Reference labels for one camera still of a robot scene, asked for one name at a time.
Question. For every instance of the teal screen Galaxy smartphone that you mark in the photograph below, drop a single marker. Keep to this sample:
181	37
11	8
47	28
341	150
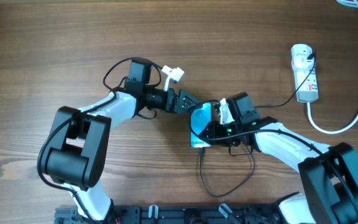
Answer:
199	121

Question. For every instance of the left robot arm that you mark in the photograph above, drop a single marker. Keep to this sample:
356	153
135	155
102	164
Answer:
73	156

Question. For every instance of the white power strip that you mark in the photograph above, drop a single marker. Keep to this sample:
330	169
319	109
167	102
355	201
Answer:
306	84

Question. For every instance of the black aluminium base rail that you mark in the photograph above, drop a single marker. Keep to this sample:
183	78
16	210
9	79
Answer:
257	213

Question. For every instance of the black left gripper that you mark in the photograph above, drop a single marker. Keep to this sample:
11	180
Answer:
178	107

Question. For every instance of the white USB charger plug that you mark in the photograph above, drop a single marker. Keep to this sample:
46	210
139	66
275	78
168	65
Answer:
301	62

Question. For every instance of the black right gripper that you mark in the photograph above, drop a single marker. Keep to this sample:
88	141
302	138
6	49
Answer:
215	128

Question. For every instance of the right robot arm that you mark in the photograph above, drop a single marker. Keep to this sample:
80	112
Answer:
329	174

